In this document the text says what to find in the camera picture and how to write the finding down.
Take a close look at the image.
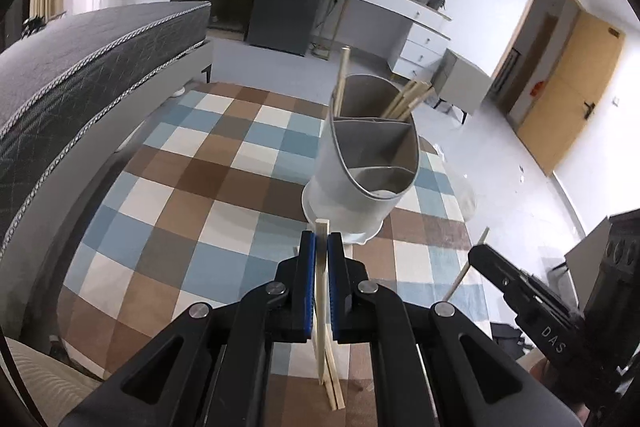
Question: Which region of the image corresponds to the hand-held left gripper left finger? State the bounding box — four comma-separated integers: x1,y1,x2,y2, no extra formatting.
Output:
60,231,317,427

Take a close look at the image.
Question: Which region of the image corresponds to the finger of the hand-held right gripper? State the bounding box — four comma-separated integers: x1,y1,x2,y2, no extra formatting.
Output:
499,281,577,369
468,244,585,324

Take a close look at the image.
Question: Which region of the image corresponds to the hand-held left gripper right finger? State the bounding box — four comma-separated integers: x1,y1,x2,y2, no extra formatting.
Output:
326,231,583,427

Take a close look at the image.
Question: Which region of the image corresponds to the wooden chopstick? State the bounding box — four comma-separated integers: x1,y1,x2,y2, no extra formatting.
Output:
442,227,491,302
403,92,437,120
388,81,427,120
327,332,347,409
380,80,416,120
324,374,339,411
314,218,332,385
396,86,433,120
331,47,352,115

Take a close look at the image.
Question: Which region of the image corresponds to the grey divided utensil holder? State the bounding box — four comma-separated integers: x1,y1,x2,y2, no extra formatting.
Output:
300,74,422,246

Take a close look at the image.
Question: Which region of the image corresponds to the black object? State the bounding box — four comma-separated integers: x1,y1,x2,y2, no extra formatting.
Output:
491,321,532,354

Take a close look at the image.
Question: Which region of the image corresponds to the checkered rug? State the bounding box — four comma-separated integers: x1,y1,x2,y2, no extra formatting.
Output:
55,82,496,383

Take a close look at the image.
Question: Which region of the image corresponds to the wooden door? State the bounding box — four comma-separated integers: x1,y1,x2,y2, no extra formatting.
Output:
516,9,627,176

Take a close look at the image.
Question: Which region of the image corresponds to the white bedside cabinet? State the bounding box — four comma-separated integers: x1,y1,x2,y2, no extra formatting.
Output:
431,48,497,126

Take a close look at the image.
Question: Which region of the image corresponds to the grey mattress bed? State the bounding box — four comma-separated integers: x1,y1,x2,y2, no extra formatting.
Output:
0,39,217,343

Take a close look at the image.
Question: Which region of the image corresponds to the white dresser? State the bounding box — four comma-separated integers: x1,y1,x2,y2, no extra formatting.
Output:
331,0,452,82

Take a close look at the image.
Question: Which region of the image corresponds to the beige cloth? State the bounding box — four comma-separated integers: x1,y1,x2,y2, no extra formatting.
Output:
0,337,107,427

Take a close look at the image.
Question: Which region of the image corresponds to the dark grey quilted mattress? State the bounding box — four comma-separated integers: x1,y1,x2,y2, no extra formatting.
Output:
0,1,212,253

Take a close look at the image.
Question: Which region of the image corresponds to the wooden door frame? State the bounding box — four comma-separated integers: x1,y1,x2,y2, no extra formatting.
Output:
489,0,585,128

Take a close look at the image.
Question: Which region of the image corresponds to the power cable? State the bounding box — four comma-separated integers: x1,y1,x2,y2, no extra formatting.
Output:
309,0,347,58

